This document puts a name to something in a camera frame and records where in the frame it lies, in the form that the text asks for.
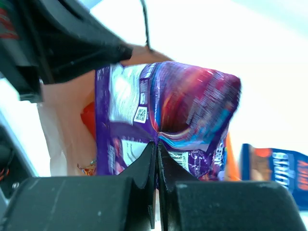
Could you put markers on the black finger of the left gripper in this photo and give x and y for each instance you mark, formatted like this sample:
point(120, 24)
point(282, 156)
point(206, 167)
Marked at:
point(67, 40)

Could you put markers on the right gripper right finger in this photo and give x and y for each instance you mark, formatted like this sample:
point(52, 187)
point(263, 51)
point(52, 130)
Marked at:
point(188, 204)

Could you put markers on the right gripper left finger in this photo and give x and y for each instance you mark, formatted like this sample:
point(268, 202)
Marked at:
point(123, 202)

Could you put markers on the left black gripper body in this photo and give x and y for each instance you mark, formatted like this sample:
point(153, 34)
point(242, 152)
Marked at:
point(19, 54)

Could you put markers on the large red snack packet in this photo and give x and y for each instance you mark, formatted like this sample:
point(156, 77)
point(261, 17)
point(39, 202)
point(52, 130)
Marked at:
point(88, 164)

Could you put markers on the purple snack packet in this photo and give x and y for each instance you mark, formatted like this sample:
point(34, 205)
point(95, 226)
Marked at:
point(185, 107)

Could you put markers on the blue Burts crisps packet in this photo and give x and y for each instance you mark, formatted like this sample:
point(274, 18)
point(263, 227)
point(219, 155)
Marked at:
point(287, 168)

